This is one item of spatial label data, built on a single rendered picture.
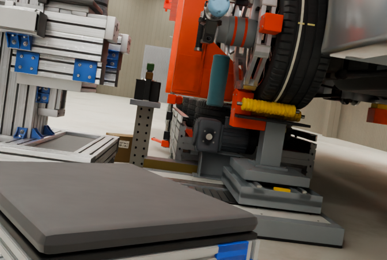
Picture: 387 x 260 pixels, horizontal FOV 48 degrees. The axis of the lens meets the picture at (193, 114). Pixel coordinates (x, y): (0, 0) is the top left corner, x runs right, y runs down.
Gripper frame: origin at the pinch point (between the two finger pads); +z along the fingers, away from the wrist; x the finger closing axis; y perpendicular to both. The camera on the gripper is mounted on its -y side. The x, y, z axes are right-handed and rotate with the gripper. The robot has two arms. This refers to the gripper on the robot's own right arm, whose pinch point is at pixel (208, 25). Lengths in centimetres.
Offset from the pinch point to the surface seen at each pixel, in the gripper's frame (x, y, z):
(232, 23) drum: -12.1, 4.3, 10.5
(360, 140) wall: -454, -75, 760
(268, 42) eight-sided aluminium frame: -25.3, -4.9, -9.9
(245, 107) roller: -22.2, -33.5, 2.6
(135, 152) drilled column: 26, -70, 69
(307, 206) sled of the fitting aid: -52, -71, -12
